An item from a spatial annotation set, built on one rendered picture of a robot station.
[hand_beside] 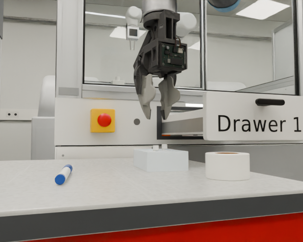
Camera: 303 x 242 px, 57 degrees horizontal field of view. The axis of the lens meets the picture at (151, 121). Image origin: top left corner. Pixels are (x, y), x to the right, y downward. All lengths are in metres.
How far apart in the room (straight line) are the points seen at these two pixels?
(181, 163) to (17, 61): 3.98
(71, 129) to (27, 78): 3.47
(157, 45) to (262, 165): 0.73
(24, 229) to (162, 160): 0.31
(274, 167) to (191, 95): 0.44
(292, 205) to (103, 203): 0.24
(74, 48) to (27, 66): 3.45
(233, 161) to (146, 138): 0.52
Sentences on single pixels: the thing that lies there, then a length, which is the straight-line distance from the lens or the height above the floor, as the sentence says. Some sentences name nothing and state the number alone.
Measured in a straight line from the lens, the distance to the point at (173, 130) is 0.85.
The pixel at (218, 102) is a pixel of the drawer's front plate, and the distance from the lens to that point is 0.65.
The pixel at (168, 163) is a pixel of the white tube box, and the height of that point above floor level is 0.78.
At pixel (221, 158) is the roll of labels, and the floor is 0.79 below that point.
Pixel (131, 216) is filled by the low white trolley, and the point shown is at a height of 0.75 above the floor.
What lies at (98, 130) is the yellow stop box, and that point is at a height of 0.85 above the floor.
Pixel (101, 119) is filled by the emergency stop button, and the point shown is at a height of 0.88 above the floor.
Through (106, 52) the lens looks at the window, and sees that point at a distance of 0.95.
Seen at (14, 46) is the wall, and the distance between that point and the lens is 4.48.
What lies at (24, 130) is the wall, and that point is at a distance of 4.26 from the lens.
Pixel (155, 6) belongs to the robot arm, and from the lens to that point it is 0.61.
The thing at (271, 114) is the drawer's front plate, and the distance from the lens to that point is 0.73.
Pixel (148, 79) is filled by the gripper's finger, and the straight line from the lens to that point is 0.58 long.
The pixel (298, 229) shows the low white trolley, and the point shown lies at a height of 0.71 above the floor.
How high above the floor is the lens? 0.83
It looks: 3 degrees up
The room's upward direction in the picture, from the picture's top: straight up
